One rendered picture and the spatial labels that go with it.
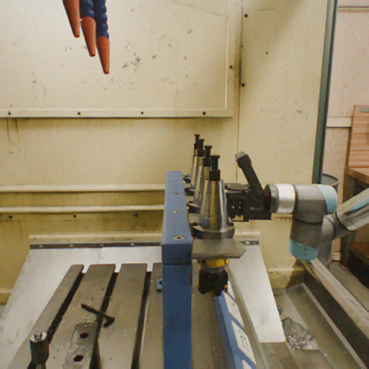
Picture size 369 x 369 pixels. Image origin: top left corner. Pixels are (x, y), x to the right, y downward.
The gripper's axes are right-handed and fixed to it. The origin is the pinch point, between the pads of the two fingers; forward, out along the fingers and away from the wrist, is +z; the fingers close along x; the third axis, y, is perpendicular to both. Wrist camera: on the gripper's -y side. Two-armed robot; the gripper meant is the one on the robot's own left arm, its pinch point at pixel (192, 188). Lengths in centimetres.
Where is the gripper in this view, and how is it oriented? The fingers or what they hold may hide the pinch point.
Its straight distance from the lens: 81.8
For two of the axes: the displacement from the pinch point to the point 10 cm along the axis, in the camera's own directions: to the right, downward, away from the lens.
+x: -0.4, -2.3, 9.7
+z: -10.0, -0.2, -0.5
